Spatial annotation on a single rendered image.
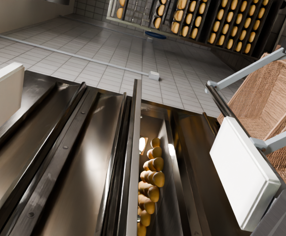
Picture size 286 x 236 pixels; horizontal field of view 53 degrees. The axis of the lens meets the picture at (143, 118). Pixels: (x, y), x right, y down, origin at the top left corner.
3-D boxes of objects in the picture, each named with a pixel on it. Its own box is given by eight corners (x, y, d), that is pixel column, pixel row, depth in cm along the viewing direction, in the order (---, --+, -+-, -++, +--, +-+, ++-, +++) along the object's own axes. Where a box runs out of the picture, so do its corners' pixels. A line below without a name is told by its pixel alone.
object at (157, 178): (135, 265, 160) (125, 263, 160) (137, 206, 204) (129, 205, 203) (166, 179, 137) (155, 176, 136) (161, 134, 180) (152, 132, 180)
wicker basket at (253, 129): (297, 179, 135) (244, 166, 132) (254, 129, 187) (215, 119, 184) (352, 84, 117) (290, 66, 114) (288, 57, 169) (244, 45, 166)
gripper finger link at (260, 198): (267, 179, 12) (283, 183, 12) (224, 114, 19) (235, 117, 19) (239, 231, 13) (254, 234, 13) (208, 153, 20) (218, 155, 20)
